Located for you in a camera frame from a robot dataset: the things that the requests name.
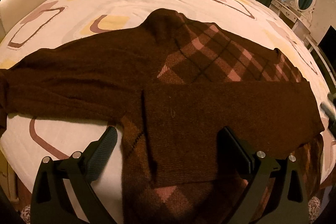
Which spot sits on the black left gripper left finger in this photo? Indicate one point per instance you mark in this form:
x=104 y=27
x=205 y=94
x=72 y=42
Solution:
x=50 y=201

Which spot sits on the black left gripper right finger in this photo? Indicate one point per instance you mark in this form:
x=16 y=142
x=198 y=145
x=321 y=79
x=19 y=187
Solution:
x=287 y=202

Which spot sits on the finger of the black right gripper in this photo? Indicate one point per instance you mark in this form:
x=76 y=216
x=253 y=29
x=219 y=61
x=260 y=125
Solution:
x=327 y=107

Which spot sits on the dark brown plaid sweater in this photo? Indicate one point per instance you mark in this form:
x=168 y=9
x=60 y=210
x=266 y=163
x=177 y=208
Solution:
x=173 y=83

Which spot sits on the patterned floor rug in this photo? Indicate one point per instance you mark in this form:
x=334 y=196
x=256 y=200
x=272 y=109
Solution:
x=314 y=206

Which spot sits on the white tv stand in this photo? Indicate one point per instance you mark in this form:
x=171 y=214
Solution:
x=322 y=56

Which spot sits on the black flat television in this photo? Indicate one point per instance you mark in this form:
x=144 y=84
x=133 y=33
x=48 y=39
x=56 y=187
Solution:
x=328 y=45

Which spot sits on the white dressing table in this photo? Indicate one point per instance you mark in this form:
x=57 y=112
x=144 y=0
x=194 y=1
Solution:
x=292 y=17

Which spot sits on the white oval vanity mirror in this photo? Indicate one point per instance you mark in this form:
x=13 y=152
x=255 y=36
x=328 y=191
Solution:
x=304 y=7

